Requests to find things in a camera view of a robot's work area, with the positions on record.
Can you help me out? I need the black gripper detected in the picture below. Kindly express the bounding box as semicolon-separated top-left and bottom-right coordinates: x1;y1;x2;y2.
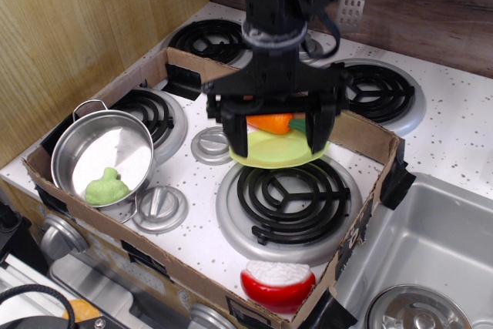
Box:
202;51;350;157

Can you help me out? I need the orange toy carrot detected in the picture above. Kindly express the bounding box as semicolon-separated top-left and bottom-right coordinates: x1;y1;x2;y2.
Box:
246;113;306;135

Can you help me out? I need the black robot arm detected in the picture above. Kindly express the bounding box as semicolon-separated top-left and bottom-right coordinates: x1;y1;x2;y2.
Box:
202;0;352;157

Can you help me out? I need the light green toy plate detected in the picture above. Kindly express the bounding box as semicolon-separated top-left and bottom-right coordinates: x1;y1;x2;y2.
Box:
230;130;330;170

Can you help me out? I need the silver centre stove knob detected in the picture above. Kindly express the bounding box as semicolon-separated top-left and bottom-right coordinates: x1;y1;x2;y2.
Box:
190;126;232;166

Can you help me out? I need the silver stove knob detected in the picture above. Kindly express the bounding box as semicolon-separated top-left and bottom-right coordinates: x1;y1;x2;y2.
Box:
299;33;323;65
190;126;232;166
132;186;189;234

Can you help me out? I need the silver back stove knob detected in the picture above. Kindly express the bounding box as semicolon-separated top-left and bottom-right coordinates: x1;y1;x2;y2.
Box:
299;33;323;65

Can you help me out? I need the front right black burner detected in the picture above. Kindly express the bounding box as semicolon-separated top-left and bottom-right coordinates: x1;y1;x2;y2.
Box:
216;156;363;267

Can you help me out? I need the black burner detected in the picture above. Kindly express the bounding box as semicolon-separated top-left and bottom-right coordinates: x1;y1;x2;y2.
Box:
338;58;427;137
160;19;252;69
216;156;363;267
112;88;187;166

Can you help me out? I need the back left black burner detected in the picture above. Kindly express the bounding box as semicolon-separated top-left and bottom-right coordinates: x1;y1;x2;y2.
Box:
160;19;252;69

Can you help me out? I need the back right black burner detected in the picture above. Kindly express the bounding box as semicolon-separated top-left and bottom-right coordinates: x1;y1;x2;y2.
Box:
338;58;427;137

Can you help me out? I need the front left black burner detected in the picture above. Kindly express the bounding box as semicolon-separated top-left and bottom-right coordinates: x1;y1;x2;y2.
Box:
112;88;187;166

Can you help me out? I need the hanging metal spatula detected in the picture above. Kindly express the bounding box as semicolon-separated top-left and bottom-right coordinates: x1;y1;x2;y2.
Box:
336;0;366;32

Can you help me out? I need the silver front stove knob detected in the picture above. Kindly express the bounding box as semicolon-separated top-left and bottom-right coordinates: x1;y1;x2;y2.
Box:
132;186;189;234

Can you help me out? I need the red bowl of rice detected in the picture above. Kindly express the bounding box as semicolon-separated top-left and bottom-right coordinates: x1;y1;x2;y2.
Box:
240;260;317;314

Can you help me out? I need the green toy vegetable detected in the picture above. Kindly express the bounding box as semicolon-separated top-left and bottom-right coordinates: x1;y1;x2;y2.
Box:
85;167;130;206

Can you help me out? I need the silver metal pot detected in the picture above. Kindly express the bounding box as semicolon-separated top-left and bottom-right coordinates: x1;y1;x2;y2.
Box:
51;99;156;223

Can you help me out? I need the stainless steel sink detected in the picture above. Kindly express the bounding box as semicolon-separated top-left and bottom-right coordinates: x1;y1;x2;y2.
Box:
335;173;492;328

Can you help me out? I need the brown cardboard fence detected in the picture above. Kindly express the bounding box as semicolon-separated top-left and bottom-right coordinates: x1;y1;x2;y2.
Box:
22;46;417;329

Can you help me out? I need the silver oven knob right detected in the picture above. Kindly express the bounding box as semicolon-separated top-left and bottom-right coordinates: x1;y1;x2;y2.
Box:
187;303;236;329

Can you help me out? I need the silver oven knob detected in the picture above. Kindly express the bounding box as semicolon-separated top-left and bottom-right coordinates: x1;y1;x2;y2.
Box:
41;214;89;260
187;303;236;329

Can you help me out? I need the silver sink drain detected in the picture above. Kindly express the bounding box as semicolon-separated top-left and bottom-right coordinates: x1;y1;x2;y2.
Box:
364;284;472;328

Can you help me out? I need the silver oven knob left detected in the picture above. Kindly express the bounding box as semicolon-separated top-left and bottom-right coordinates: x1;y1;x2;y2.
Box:
41;214;89;260

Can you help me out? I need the black cable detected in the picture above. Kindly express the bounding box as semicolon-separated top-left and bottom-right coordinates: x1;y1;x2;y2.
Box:
0;284;76;329

